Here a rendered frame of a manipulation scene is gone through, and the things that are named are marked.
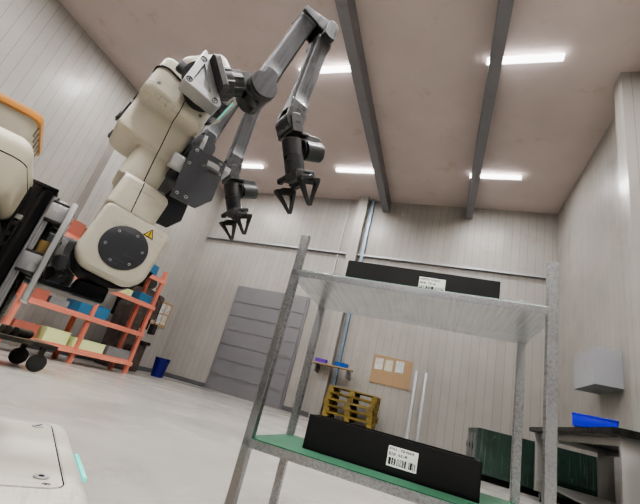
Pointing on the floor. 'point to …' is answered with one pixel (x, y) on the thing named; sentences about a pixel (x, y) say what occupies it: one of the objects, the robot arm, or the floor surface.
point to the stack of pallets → (351, 406)
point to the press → (131, 326)
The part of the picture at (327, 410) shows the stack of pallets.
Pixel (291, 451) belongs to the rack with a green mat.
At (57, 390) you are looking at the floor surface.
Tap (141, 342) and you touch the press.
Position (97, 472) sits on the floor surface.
